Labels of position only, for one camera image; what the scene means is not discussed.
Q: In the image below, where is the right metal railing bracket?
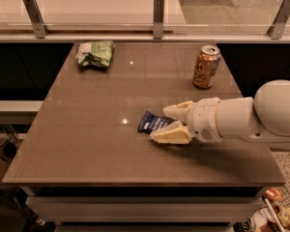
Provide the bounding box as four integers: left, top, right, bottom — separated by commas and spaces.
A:
267, 0, 290, 40

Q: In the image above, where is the middle metal railing bracket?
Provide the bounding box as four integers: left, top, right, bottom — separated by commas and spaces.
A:
153, 0, 164, 40

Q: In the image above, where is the metal railing bracket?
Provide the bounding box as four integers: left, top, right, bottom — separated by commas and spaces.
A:
22, 0, 47, 39
153, 0, 164, 40
267, 0, 290, 40

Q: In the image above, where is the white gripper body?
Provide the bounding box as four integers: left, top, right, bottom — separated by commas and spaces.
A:
187, 98, 222, 143

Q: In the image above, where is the blue rxbar blueberry wrapper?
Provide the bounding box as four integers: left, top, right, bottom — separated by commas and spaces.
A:
137, 111, 174, 134

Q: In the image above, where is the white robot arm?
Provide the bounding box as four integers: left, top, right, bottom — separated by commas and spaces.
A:
151, 80, 290, 150

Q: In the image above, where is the orange soda can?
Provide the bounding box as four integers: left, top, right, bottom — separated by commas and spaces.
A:
192, 44, 221, 89

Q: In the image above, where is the left metal railing bracket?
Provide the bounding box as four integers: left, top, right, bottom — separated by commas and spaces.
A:
22, 0, 47, 39

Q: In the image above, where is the green jalapeno chip bag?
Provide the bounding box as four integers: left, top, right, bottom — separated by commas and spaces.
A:
75, 41, 114, 68

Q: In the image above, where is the wire basket with snacks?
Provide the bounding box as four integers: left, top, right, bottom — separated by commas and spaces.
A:
248, 187, 290, 232

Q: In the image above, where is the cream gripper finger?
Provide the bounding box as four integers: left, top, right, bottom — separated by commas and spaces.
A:
150, 121, 194, 144
162, 101, 195, 125

